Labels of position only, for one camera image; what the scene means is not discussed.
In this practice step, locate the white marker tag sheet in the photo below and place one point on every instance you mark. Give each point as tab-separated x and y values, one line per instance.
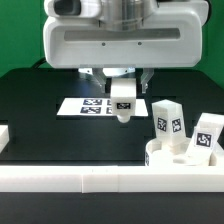
99	107

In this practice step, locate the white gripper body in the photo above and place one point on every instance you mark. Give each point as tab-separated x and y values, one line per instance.
124	33

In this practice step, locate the white U-shaped boundary wall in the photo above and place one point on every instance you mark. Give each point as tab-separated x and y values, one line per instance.
117	179

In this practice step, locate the white round stool seat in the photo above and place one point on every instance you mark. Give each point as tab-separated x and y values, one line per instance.
184	154

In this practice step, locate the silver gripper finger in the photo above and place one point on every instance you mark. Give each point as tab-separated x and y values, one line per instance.
145	77
100	77

